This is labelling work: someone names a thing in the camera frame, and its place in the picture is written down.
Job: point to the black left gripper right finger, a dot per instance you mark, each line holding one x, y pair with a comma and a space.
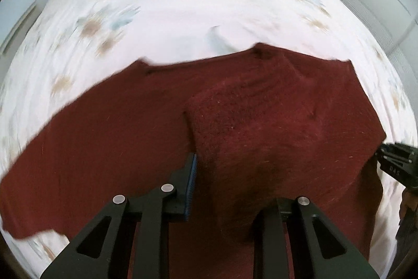
295, 239

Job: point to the dark red knitted sweater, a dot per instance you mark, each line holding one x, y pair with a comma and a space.
265, 123

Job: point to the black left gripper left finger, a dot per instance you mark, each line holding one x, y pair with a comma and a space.
130, 236

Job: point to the white floral bed cover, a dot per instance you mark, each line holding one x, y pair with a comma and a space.
74, 44

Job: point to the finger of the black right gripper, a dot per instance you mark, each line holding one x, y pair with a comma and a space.
399, 161

